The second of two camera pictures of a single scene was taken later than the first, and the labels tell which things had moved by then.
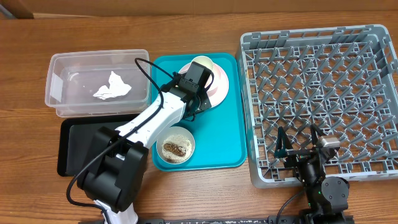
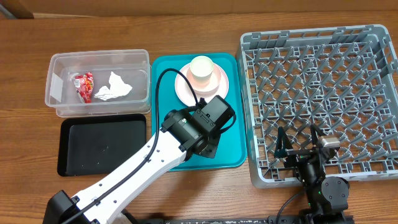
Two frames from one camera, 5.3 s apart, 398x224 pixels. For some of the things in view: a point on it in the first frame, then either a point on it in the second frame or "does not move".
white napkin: [117, 88] does not move
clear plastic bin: [98, 82] does not move
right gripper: [298, 153] does not move
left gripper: [206, 101] to [211, 150]
